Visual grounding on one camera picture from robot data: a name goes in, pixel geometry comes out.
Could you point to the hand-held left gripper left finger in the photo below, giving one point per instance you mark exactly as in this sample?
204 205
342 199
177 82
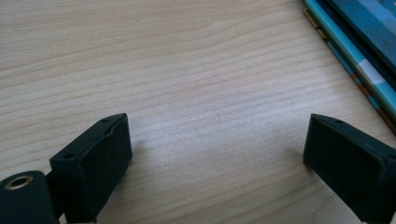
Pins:
93 168

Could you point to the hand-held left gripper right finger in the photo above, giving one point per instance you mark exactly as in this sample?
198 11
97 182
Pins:
348 161

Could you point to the light blue hardcover picture book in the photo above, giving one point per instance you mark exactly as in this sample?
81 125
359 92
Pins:
355 57

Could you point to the dark blue monster picture book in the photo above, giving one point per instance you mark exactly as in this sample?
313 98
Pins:
373 28

